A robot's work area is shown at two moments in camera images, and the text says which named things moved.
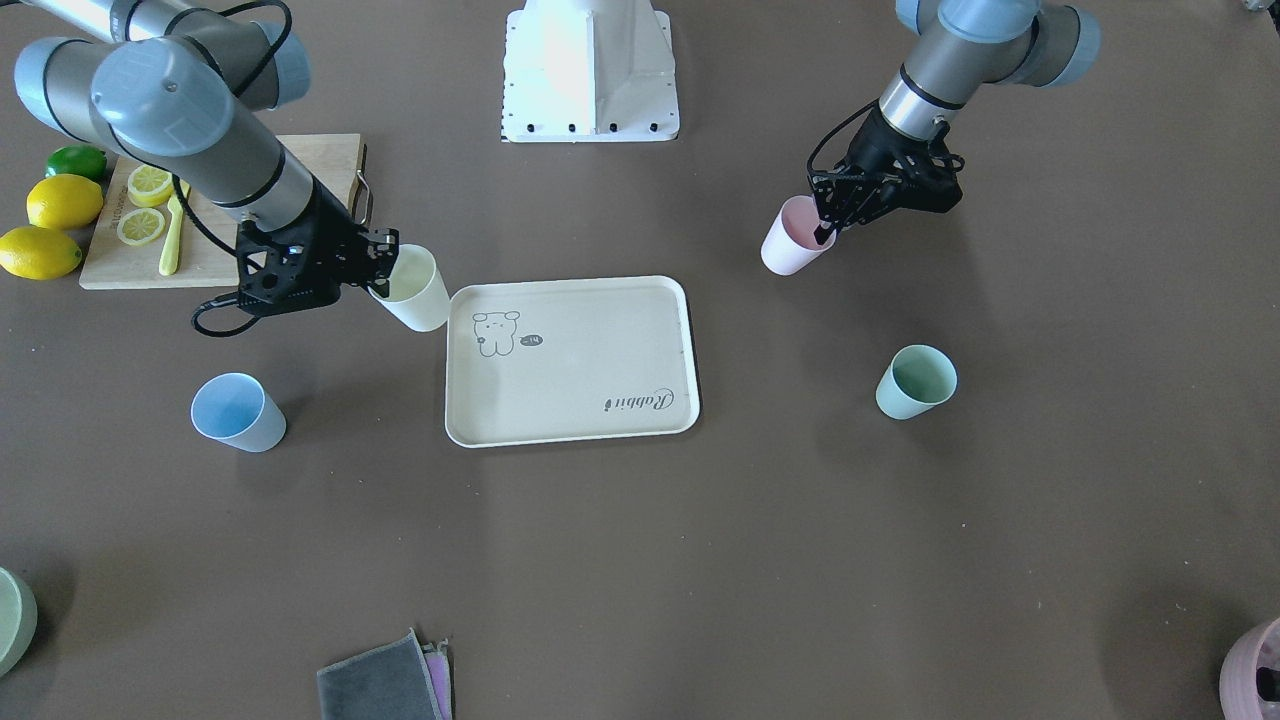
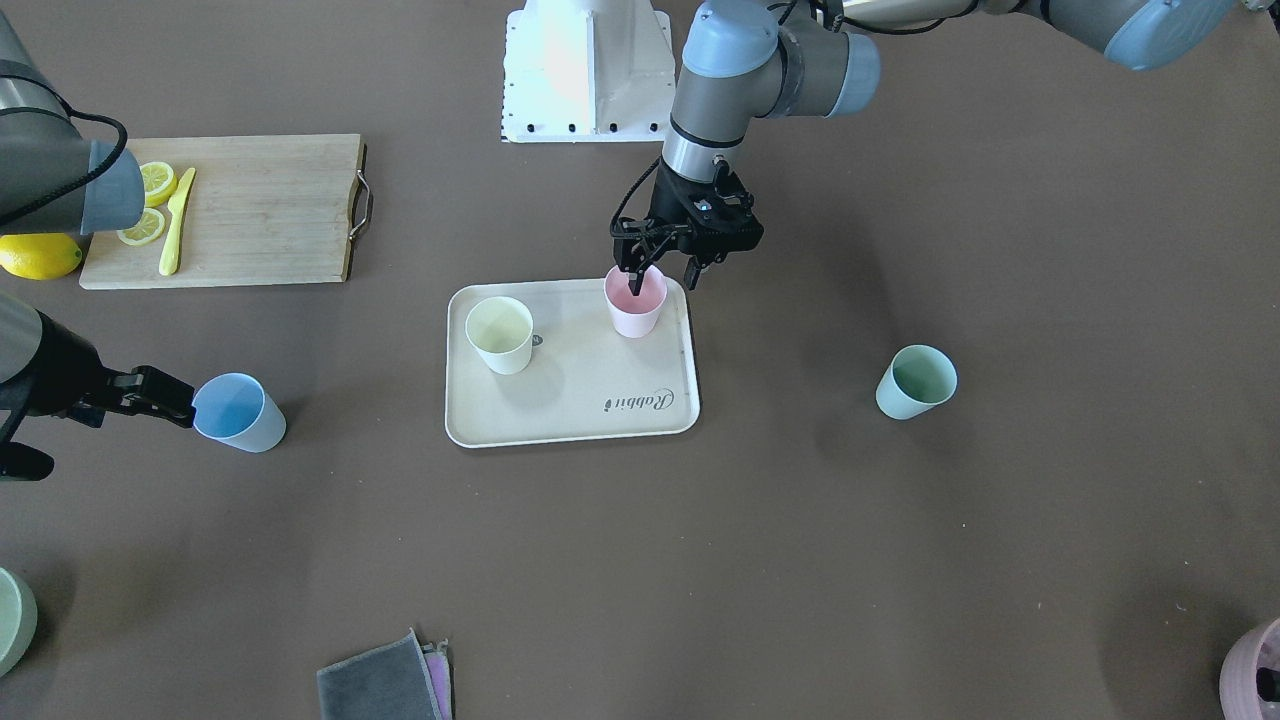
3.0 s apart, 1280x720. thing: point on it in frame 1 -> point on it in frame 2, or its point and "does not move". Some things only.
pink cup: [792, 245] -> [635, 316]
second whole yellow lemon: [38, 254] does not move
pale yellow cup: [417, 293] -> [501, 330]
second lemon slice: [140, 226] does not move
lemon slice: [149, 186] does not move
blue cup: [234, 409] does not move
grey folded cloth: [401, 680] does not move
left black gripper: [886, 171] -> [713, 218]
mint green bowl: [18, 620] does not move
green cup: [919, 378] does not move
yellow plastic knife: [170, 250] does not move
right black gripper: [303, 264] -> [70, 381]
